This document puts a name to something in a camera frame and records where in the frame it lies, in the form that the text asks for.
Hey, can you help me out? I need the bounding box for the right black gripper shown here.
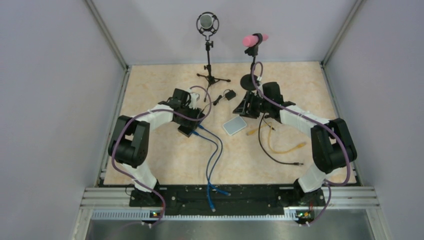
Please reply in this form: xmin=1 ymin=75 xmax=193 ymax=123
xmin=233 ymin=91 xmax=271 ymax=120

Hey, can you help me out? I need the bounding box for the black network switch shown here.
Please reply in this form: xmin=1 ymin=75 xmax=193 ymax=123
xmin=177 ymin=125 xmax=196 ymax=138

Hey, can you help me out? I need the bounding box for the black power adapter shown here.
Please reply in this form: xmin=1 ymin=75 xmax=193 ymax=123
xmin=224 ymin=90 xmax=237 ymax=101

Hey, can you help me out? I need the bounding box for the yellow ethernet cable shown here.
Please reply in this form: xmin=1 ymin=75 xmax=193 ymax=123
xmin=245 ymin=123 xmax=308 ymax=156

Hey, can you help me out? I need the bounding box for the white network switch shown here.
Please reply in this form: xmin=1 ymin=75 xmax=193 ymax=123
xmin=222 ymin=115 xmax=247 ymax=136

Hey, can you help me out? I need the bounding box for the blue ethernet cable short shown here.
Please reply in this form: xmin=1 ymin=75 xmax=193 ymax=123
xmin=198 ymin=125 xmax=231 ymax=196

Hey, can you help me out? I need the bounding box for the black cable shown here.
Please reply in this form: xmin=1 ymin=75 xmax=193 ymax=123
xmin=257 ymin=113 xmax=304 ymax=167

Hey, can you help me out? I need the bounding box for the blue ethernet cable long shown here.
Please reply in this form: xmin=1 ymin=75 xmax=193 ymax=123
xmin=192 ymin=130 xmax=220 ymax=213

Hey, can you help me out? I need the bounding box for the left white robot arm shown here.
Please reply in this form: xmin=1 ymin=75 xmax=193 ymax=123
xmin=107 ymin=88 xmax=206 ymax=207

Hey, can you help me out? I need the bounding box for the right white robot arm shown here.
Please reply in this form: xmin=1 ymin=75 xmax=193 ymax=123
xmin=232 ymin=82 xmax=357 ymax=206

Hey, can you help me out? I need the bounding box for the black round-base microphone stand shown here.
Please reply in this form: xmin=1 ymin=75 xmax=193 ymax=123
xmin=240 ymin=46 xmax=259 ymax=91

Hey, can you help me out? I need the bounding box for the pink foam microphone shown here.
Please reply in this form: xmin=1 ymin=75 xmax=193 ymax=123
xmin=242 ymin=33 xmax=269 ymax=47

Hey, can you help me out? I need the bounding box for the black tripod microphone stand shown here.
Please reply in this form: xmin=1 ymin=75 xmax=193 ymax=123
xmin=196 ymin=35 xmax=231 ymax=94

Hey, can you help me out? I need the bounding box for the grey studio microphone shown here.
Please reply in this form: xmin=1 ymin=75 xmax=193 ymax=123
xmin=196 ymin=11 xmax=220 ymax=38

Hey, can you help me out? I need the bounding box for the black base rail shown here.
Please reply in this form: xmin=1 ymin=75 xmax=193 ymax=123
xmin=129 ymin=184 xmax=325 ymax=217

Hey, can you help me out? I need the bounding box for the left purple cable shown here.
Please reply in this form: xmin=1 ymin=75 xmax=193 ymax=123
xmin=110 ymin=85 xmax=213 ymax=228

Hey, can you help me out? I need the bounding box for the purple cable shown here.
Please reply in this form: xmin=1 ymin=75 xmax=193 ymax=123
xmin=251 ymin=61 xmax=352 ymax=226
xmin=110 ymin=85 xmax=213 ymax=228

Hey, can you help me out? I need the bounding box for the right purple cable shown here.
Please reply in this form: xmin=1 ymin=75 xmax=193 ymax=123
xmin=251 ymin=61 xmax=352 ymax=226

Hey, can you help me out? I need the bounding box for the white slotted cable duct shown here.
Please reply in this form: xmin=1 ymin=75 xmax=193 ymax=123
xmin=91 ymin=209 xmax=313 ymax=223

